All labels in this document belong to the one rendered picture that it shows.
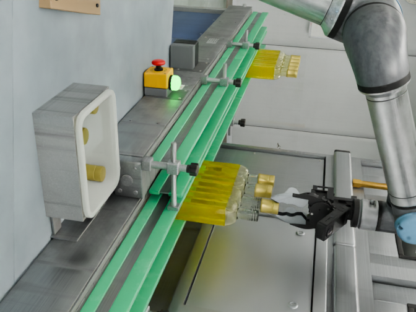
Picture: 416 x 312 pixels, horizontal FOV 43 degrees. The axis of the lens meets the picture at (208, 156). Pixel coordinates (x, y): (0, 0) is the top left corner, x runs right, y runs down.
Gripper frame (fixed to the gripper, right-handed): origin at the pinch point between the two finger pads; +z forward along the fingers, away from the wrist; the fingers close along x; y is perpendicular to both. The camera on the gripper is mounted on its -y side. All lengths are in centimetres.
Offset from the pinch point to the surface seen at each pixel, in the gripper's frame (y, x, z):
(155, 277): -29.0, -2.3, 22.0
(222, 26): 118, 14, 36
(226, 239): 0.6, -12.4, 11.9
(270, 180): 11.1, 1.0, 2.5
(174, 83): 27.8, 19.5, 33.2
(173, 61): 54, 17, 41
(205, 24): 129, 12, 47
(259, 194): 4.9, 0.1, 4.7
